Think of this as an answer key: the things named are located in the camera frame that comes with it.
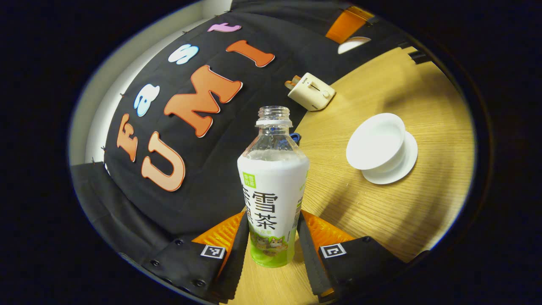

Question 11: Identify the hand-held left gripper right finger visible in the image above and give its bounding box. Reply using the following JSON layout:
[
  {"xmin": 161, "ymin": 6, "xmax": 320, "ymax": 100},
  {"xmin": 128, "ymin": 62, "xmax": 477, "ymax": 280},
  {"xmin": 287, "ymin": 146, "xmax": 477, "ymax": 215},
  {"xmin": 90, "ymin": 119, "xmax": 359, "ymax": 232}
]
[{"xmin": 296, "ymin": 210, "xmax": 430, "ymax": 302}]

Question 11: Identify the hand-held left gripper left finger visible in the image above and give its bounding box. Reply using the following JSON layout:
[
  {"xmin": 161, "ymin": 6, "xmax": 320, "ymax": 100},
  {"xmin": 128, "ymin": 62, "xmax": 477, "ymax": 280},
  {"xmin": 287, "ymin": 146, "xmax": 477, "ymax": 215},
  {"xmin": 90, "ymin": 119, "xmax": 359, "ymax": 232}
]
[{"xmin": 121, "ymin": 211, "xmax": 250, "ymax": 303}]

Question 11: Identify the clear water bottle white label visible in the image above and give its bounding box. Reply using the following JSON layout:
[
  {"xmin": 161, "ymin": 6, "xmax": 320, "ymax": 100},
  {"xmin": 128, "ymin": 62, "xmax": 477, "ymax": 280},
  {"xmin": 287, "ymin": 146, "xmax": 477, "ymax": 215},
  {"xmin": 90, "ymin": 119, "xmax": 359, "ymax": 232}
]
[{"xmin": 237, "ymin": 106, "xmax": 310, "ymax": 268}]

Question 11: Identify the white teacup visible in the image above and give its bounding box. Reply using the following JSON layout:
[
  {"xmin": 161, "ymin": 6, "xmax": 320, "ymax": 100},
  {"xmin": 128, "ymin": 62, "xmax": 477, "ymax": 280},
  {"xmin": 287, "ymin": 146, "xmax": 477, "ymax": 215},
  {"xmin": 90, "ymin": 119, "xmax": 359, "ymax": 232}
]
[{"xmin": 346, "ymin": 113, "xmax": 406, "ymax": 173}]

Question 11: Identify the black backdrop cloth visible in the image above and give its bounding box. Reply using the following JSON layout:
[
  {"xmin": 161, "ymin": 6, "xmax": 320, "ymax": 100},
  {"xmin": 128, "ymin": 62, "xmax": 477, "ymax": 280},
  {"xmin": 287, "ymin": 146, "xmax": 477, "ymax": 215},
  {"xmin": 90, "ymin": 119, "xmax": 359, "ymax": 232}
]
[{"xmin": 70, "ymin": 0, "xmax": 424, "ymax": 263}]

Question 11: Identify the cream toaster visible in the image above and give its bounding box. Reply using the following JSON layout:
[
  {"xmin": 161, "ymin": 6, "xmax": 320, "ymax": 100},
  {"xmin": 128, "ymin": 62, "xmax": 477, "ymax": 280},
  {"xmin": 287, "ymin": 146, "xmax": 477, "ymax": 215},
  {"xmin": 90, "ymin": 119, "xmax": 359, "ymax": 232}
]
[{"xmin": 287, "ymin": 72, "xmax": 336, "ymax": 112}]

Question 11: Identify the white saucer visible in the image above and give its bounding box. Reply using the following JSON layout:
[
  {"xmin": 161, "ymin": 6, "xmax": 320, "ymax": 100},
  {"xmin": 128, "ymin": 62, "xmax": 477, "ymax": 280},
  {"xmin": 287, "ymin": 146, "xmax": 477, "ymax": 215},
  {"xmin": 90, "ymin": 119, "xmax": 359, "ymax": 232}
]
[{"xmin": 361, "ymin": 130, "xmax": 419, "ymax": 185}]

